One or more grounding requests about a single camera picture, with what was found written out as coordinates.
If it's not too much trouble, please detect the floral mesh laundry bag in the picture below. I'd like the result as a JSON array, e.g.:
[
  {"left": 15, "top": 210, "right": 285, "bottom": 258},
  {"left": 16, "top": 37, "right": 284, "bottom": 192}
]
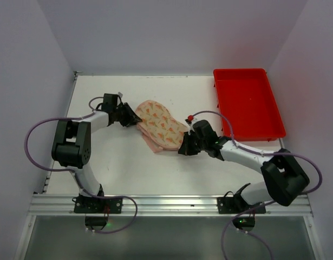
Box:
[{"left": 135, "top": 100, "right": 188, "bottom": 153}]

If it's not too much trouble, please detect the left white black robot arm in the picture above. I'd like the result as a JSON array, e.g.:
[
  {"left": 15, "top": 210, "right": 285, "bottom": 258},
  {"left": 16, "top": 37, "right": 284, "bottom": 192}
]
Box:
[{"left": 51, "top": 94, "right": 142, "bottom": 198}]

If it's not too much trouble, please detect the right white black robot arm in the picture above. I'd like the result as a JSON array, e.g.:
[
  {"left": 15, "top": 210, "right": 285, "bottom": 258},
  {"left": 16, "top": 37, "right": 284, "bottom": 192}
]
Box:
[{"left": 178, "top": 120, "right": 310, "bottom": 211}]

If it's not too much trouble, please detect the red plastic tray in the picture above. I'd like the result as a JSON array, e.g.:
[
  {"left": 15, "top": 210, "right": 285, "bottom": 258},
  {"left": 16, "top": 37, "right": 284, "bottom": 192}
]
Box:
[{"left": 213, "top": 68, "right": 286, "bottom": 141}]

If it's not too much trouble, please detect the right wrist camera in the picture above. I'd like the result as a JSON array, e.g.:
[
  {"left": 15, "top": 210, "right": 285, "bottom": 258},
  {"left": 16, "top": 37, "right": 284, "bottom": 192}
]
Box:
[{"left": 185, "top": 115, "right": 197, "bottom": 132}]

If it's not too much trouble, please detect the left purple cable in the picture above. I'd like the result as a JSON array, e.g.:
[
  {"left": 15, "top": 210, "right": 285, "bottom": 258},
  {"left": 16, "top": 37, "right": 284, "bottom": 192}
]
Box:
[{"left": 24, "top": 96, "right": 139, "bottom": 235}]

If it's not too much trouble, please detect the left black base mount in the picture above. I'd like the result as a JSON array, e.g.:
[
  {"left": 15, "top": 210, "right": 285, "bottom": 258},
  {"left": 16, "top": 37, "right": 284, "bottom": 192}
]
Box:
[{"left": 72, "top": 195, "right": 122, "bottom": 230}]

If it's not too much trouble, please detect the aluminium mounting rail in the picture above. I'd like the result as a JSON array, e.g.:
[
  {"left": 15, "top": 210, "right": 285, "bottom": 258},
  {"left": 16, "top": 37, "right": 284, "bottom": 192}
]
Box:
[{"left": 28, "top": 194, "right": 312, "bottom": 217}]

